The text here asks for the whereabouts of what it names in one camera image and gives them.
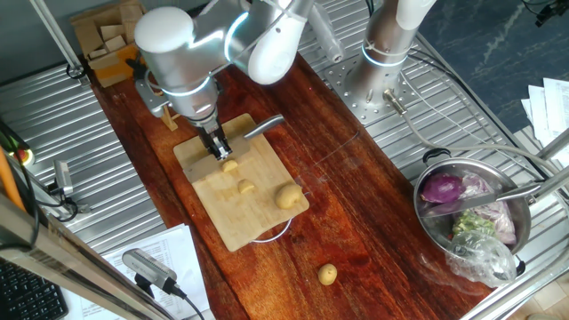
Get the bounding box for small grey camera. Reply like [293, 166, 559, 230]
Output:
[47, 159, 76, 198]

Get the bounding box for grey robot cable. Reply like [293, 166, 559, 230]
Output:
[382, 88, 569, 170]

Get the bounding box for steel cooking pot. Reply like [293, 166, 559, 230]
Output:
[413, 148, 533, 276]

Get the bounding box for printed paper sheet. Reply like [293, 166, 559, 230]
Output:
[61, 223, 211, 320]

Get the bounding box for black overhead camera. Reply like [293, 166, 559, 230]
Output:
[522, 0, 569, 28]

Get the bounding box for slim steel kitchen knife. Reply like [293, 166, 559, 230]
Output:
[420, 182, 543, 220]

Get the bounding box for red emergency stop button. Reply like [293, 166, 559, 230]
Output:
[8, 148, 36, 168]

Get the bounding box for steel cleaver knife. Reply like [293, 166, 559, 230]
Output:
[182, 114, 285, 184]

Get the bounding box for aluminium frame bar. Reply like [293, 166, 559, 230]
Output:
[28, 0, 88, 85]
[0, 193, 177, 320]
[460, 252, 569, 320]
[526, 164, 569, 204]
[535, 128, 569, 161]

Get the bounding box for black keyboard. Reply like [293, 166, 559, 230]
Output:
[0, 260, 70, 320]

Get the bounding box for cardboard box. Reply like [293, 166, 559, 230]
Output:
[68, 0, 148, 89]

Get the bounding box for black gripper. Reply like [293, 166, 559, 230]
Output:
[194, 110, 234, 161]

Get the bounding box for green leafy vegetable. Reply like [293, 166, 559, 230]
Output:
[452, 211, 497, 236]

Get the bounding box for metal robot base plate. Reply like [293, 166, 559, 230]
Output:
[323, 52, 421, 126]

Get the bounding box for clear plastic bag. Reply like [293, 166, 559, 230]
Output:
[444, 230, 518, 289]

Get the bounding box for bag of purple vegetables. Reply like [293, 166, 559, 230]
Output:
[460, 172, 517, 245]

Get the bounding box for stack of printed papers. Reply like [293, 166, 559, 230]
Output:
[520, 77, 569, 168]

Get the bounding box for purple onion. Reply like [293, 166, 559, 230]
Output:
[420, 172, 467, 204]

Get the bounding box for small whole potato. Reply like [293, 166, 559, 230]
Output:
[317, 262, 339, 286]

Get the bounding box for large peeled potato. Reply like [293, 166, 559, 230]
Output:
[274, 182, 303, 211]

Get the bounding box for silver camera on stand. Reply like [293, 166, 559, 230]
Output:
[121, 247, 179, 298]

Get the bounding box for bamboo cutting board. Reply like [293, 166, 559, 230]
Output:
[172, 113, 310, 253]

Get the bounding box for orange pole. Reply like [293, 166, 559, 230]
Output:
[0, 148, 26, 212]

